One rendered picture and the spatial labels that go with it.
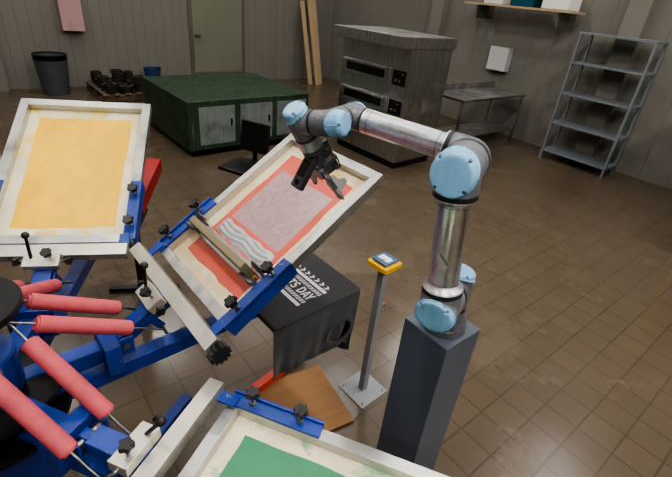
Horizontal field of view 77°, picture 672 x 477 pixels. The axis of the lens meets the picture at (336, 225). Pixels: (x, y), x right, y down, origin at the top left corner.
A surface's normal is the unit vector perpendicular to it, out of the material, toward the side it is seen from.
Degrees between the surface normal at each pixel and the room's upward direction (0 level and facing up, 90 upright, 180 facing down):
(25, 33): 90
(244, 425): 0
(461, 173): 82
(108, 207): 32
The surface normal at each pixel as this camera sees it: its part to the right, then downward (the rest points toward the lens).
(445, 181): -0.51, 0.25
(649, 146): -0.79, 0.23
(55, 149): 0.18, -0.48
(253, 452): 0.09, -0.88
